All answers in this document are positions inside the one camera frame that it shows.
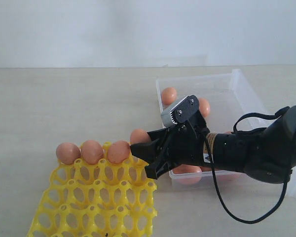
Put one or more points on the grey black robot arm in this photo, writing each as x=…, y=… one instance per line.
x=266, y=154

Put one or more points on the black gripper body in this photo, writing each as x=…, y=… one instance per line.
x=195, y=145

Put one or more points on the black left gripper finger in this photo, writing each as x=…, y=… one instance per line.
x=160, y=164

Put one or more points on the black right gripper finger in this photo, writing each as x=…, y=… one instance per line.
x=158, y=138

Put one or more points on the yellow plastic egg tray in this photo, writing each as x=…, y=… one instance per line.
x=100, y=200

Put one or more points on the brown egg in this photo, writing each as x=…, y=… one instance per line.
x=67, y=153
x=221, y=178
x=168, y=96
x=118, y=152
x=139, y=136
x=92, y=152
x=188, y=174
x=204, y=107

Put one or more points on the clear plastic container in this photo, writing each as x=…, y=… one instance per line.
x=230, y=96

